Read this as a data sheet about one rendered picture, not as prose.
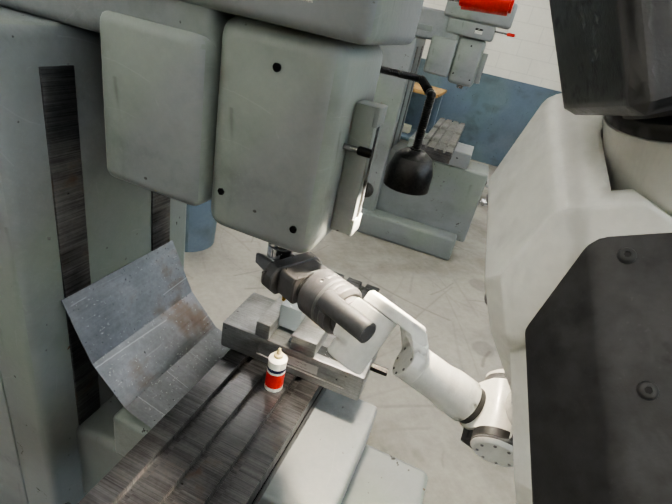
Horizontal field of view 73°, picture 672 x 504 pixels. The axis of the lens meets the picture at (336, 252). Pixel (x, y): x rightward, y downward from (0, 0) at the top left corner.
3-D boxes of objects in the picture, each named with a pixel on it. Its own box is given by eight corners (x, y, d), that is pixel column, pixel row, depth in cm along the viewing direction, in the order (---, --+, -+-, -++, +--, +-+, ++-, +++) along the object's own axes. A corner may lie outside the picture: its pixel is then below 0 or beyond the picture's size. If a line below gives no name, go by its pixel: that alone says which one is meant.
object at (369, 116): (358, 228, 79) (388, 105, 69) (350, 236, 75) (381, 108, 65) (337, 221, 80) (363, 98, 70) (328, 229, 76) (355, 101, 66)
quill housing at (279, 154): (350, 221, 88) (391, 42, 73) (305, 264, 71) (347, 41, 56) (264, 191, 93) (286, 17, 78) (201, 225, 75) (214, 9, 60)
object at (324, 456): (369, 436, 118) (380, 404, 113) (315, 566, 89) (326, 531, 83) (206, 361, 130) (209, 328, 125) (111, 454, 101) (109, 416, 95)
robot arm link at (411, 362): (367, 286, 75) (430, 332, 77) (335, 330, 74) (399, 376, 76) (376, 290, 68) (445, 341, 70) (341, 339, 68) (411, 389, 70)
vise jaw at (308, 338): (336, 322, 113) (339, 309, 111) (313, 358, 100) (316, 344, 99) (314, 314, 115) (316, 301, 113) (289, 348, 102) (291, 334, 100)
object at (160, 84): (270, 175, 93) (288, 36, 81) (196, 212, 72) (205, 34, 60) (193, 149, 98) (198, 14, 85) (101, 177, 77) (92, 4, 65)
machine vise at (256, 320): (374, 361, 114) (385, 326, 109) (357, 402, 101) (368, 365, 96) (250, 312, 121) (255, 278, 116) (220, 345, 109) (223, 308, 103)
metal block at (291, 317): (308, 319, 110) (312, 299, 107) (298, 333, 105) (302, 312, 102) (288, 311, 111) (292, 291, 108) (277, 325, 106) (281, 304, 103)
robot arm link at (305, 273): (318, 240, 85) (364, 271, 78) (310, 283, 90) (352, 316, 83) (263, 255, 77) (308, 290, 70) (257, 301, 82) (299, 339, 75)
